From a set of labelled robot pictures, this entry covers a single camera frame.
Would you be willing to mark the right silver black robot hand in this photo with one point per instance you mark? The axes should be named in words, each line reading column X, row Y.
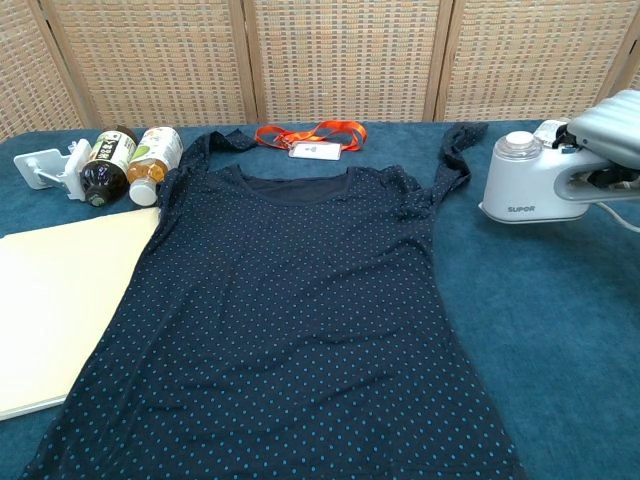
column 612, row 135

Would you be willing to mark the white handheld steam iron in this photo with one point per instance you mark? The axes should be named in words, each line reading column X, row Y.
column 520, row 185

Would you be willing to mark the navy polka dot shirt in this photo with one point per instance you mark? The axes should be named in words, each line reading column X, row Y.
column 260, row 325

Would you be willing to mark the amber drink bottle white label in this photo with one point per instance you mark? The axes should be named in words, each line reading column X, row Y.
column 550, row 131

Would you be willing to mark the blue carpet table cover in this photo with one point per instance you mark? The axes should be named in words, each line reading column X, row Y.
column 560, row 350

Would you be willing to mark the wicker folding screen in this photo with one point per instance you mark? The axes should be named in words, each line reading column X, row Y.
column 345, row 60

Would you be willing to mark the white ID badge card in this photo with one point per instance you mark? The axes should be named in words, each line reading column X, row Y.
column 315, row 151

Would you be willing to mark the green label tea bottle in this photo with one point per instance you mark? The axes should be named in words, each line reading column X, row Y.
column 155, row 155

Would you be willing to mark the dark tea bottle black cap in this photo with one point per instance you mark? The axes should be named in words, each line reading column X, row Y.
column 107, row 165

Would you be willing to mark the white plastic phone stand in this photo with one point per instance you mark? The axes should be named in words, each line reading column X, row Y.
column 42, row 167

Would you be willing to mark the cream paper folder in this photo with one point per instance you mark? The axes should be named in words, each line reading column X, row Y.
column 60, row 300

